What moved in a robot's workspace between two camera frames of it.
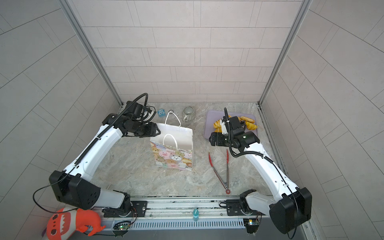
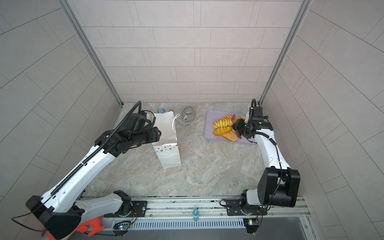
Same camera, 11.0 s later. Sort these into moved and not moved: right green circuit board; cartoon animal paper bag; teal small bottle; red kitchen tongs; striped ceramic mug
Moved: cartoon animal paper bag; red kitchen tongs
Not moved: teal small bottle; right green circuit board; striped ceramic mug
